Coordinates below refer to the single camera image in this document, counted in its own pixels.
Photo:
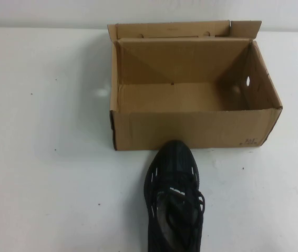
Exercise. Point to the brown cardboard shoe box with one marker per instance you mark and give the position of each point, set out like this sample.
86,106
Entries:
190,131

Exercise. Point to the black knit sneaker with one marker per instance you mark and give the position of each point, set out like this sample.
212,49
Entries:
175,162

